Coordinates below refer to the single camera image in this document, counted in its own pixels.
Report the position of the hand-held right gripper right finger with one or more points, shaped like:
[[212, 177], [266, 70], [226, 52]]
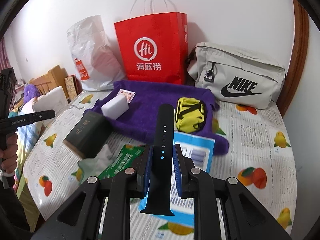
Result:
[[178, 170]]

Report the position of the small pink packet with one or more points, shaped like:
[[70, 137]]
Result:
[[126, 95]]

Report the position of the blue tissue pack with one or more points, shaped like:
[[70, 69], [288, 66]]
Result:
[[197, 150]]

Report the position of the red patterned curtain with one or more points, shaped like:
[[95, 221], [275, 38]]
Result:
[[3, 55]]

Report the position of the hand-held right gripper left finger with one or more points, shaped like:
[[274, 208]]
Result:
[[147, 165]]

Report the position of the fruit print tablecloth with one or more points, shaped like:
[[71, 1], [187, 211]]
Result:
[[250, 142]]

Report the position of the red paper bag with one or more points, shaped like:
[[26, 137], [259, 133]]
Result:
[[160, 37]]

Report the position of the white plastic shopping bag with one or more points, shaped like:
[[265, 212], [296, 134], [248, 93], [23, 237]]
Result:
[[87, 45]]

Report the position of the purple towel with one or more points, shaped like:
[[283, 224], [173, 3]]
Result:
[[145, 105]]

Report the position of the white block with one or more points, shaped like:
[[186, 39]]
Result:
[[113, 107]]

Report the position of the green packet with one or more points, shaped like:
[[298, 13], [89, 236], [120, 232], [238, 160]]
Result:
[[120, 162]]

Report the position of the wooden headboard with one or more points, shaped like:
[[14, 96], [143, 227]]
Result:
[[55, 76]]

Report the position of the white plastic items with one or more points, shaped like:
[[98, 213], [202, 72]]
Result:
[[87, 163]]

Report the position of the dark green tin box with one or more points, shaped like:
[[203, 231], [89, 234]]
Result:
[[87, 132]]

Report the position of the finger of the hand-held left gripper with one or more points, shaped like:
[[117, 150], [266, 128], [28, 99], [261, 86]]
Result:
[[47, 114]]

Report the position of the person's left hand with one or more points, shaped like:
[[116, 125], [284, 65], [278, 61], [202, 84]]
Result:
[[10, 152]]

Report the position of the brown wooden door frame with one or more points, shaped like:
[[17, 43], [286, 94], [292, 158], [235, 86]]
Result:
[[297, 55]]

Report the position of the brown patterned box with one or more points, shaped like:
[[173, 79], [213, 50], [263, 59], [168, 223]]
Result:
[[70, 87]]

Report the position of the yellow small pouch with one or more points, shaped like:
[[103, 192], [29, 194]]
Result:
[[190, 112]]

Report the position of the grey waist bag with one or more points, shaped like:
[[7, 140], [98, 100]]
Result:
[[237, 65]]

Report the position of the purple plush toy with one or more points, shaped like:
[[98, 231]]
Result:
[[31, 92]]

